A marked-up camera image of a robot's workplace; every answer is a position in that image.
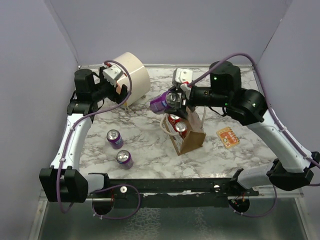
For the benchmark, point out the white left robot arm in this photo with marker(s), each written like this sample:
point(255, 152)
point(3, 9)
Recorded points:
point(62, 181)

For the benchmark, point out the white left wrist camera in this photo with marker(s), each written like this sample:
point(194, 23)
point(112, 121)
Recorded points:
point(112, 74)

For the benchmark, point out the red cola can front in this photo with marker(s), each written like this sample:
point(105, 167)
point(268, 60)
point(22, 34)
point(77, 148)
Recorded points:
point(181, 128)

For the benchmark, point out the red cola can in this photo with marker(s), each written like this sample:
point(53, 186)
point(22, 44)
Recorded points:
point(181, 128)
point(173, 119)

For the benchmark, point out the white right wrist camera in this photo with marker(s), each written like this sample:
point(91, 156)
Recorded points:
point(181, 78)

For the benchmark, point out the purple fanta can front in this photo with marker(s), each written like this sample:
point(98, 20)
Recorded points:
point(124, 159)

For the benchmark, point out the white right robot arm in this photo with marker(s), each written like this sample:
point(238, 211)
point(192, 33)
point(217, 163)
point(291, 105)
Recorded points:
point(292, 168)

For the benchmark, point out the orange snack packet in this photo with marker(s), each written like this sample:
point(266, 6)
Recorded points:
point(228, 137)

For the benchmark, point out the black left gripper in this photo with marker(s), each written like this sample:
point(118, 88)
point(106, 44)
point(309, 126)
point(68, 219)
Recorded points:
point(115, 96)

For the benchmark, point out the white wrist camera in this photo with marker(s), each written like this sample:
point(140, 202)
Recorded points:
point(112, 74)
point(181, 78)

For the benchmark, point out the black base frame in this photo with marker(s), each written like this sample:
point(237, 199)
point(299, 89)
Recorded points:
point(172, 193)

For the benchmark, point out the purple fanta can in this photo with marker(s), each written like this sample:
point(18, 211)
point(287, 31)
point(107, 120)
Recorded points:
point(164, 101)
point(114, 138)
point(124, 159)

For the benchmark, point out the cream cylindrical drum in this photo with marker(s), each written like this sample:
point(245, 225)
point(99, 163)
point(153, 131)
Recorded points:
point(141, 83)

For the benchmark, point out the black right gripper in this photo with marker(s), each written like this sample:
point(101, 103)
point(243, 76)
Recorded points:
point(181, 113)

